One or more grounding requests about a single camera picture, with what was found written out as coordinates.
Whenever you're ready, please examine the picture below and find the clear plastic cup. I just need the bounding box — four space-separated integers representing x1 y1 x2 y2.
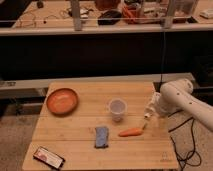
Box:
108 98 127 122

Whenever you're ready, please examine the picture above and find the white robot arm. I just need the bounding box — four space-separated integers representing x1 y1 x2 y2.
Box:
154 79 213 132

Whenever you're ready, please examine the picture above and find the orange ceramic bowl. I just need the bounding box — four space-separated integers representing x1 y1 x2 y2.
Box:
46 88 78 116

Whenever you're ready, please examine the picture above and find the blue sponge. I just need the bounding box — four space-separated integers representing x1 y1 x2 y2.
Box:
95 126 109 148

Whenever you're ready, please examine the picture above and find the orange carrot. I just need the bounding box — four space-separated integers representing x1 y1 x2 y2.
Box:
118 124 146 137

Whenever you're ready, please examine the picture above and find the black bag on bench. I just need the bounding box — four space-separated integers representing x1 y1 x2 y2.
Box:
98 10 122 25

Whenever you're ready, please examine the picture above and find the orange tool on bench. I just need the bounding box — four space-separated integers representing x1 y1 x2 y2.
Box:
122 5 137 24

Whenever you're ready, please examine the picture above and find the black smartphone with picture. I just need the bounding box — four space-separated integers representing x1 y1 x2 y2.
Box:
33 146 65 170

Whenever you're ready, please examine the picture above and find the wooden workbench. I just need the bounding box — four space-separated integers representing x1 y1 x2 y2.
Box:
0 0 213 36

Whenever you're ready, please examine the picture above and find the grey metal post right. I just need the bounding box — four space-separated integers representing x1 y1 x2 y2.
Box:
163 0 176 29

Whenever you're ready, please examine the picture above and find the grey metal post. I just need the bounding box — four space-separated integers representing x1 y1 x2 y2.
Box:
70 0 82 31
163 0 176 29

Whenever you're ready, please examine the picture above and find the grey metal post left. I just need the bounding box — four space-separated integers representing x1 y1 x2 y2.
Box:
70 0 82 31

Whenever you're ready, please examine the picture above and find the black power cable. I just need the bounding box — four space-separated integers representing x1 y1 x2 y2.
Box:
168 114 203 171

